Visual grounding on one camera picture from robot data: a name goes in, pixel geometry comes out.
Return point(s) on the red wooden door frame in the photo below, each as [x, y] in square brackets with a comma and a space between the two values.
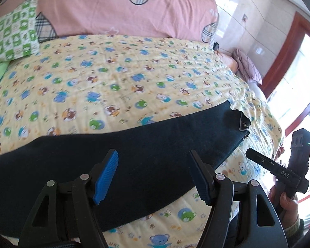
[289, 64]

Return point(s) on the wall socket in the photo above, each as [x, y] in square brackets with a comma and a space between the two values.
[245, 18]

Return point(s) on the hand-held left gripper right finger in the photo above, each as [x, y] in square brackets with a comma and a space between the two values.
[199, 175]

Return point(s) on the pink heart print quilt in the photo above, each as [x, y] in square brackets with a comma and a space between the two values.
[124, 7]

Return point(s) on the black charger plug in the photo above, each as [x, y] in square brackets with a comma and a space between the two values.
[216, 46]

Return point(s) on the mauve striped pillow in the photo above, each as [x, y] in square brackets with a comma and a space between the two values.
[245, 63]

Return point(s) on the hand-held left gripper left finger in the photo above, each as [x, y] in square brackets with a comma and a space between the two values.
[106, 171]

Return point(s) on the dark navy pants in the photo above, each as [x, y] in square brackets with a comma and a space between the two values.
[118, 162]

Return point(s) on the yellow bear print bed sheet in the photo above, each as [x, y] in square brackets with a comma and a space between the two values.
[134, 82]

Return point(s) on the person's right hand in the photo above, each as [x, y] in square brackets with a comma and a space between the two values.
[286, 205]

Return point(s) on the person's right forearm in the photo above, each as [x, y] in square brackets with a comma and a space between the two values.
[294, 231]

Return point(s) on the green checkered pillow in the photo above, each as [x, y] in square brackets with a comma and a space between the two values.
[13, 31]

